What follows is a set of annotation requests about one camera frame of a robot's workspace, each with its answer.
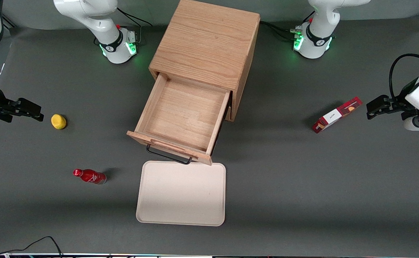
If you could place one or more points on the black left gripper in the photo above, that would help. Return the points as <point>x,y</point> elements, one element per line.
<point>399,106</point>

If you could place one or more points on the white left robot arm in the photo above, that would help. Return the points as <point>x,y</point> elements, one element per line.
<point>317,43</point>

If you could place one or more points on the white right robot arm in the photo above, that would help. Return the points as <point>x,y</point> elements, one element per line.
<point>102,21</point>

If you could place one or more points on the oak wooden drawer cabinet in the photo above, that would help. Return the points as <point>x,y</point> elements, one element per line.
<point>206,39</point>

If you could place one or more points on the yellow lemon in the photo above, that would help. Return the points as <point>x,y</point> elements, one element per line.
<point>59,122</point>

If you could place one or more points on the red and white carton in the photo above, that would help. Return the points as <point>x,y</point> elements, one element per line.
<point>333,116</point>

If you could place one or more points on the red drink bottle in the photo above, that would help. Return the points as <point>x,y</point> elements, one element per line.
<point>91,176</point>

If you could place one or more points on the beige rectangular tray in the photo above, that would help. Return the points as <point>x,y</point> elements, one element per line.
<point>180,197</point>

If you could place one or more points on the dark metal frame bar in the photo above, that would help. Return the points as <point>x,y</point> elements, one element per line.
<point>8,22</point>

